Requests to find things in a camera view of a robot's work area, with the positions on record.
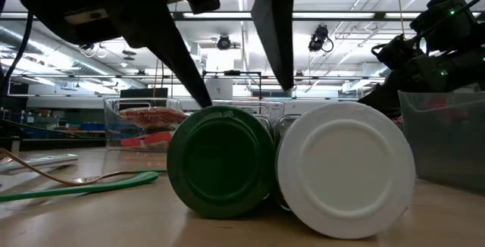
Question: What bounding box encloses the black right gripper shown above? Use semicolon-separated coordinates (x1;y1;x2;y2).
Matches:
358;49;450;117

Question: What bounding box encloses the red orange snack bag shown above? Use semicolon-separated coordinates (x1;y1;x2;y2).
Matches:
120;106;189;130

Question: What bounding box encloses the grey plastic bin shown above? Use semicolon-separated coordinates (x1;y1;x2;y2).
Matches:
397;89;485;192

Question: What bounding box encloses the white lidded spice jar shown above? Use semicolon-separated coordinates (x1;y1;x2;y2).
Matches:
273;101;417;240

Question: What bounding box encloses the green lidded spice jar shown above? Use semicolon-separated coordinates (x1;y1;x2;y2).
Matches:
166;105;277;220

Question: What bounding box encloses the silver metal spoon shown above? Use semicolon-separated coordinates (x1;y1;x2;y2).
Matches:
0;153;80;174

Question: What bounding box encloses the copper metal spoon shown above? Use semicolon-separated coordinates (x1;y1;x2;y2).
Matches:
0;147;167;187

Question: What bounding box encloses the round black ceiling lamp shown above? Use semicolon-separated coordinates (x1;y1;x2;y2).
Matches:
217;34;232;51

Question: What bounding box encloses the black monitor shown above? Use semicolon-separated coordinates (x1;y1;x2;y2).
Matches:
120;87;169;99

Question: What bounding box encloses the clear plastic spice bin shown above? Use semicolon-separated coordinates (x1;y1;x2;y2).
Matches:
211;100;286;127

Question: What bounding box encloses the white column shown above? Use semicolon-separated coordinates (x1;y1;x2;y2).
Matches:
206;78;234;102

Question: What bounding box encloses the clear plastic snack bin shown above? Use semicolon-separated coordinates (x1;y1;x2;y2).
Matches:
103;97;190;152

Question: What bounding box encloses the black hanging ceiling camera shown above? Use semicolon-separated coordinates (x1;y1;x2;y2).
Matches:
308;24;335;53

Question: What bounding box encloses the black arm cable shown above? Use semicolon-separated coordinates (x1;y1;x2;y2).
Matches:
0;11;34;92

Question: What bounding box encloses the small white post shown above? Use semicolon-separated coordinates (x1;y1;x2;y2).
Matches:
10;136;21;158

